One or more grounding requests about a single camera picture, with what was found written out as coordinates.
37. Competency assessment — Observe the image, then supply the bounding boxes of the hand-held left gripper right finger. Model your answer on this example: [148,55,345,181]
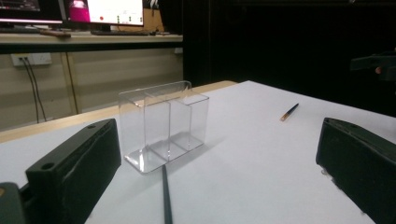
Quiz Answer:
[315,117,396,224]

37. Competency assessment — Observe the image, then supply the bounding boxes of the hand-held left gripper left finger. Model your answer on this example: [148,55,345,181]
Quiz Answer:
[25,118,122,224]

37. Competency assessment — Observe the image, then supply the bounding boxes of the orange-tipped pen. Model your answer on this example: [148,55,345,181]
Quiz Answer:
[279,103,300,122]

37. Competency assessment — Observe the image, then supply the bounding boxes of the clear acrylic organizer box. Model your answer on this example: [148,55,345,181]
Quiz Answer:
[118,79,210,174]

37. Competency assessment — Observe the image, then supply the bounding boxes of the black pen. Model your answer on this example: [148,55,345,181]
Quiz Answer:
[162,163,174,224]

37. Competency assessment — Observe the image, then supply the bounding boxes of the wooden table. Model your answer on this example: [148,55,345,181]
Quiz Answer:
[0,79,239,145]

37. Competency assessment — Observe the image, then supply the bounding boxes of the black curtain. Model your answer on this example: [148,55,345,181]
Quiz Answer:
[181,0,396,119]

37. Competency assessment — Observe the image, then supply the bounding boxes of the white table mat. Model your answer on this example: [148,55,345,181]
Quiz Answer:
[0,79,396,224]

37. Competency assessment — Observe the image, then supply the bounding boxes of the beige desk with black edge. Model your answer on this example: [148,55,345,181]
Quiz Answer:
[0,31,184,54]

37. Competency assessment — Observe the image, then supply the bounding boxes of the brown flat object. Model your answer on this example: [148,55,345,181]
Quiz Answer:
[39,29,72,39]

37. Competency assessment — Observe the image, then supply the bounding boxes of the black keyboard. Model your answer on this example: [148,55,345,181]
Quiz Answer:
[90,29,157,37]

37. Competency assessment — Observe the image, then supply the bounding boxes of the dark computer monitor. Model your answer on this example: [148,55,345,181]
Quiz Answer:
[0,0,64,26]

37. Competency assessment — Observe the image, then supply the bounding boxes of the bright computer monitor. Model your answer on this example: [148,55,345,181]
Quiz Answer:
[64,0,146,28]

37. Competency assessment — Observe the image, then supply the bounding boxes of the brown cardboard box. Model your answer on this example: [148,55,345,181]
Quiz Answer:
[143,7,166,33]

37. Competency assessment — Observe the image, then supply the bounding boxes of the black power cable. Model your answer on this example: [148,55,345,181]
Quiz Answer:
[26,57,49,122]
[19,57,40,124]

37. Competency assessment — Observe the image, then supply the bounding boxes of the beige wall conduit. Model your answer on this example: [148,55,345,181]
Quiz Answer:
[63,51,81,115]

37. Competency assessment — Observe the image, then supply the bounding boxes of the white wall power outlet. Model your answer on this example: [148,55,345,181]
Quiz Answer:
[10,51,53,67]

